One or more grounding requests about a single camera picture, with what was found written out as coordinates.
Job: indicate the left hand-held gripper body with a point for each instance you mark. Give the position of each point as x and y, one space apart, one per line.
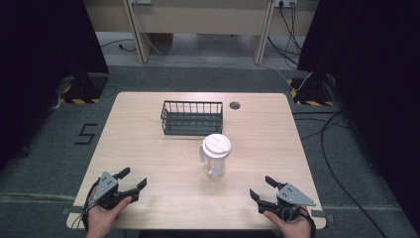
106 188

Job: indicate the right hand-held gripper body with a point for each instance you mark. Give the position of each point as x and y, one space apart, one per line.
287 202

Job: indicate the person's right hand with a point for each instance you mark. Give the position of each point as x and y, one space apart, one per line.
292 226

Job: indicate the person's left hand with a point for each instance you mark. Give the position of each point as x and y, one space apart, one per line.
103 216

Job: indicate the clear cup with white lid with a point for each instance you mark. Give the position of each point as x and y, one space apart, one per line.
215 152

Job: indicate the grey round table grommet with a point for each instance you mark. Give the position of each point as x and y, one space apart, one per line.
234 105

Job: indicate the stand base with striped tape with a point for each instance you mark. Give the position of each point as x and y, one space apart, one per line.
82 89
312 92

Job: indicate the black curtain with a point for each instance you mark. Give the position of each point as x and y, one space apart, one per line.
373 66
43 59

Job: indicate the beige wooden desk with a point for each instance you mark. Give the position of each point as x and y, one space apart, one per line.
204 20

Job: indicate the white wall socket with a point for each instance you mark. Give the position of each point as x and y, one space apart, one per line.
285 2

